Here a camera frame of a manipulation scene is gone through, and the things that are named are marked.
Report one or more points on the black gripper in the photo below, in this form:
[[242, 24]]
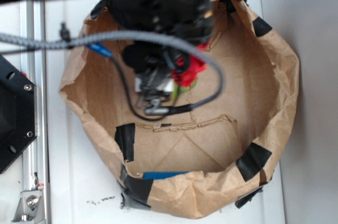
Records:
[[190, 20]]

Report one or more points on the brown paper bag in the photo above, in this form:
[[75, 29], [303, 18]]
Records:
[[229, 147]]

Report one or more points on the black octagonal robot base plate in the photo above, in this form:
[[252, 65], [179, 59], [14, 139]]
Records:
[[17, 114]]

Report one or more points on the aluminium extrusion rail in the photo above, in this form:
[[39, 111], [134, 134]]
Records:
[[35, 161]]

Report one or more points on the metal corner bracket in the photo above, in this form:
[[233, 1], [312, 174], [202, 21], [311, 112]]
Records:
[[30, 208]]

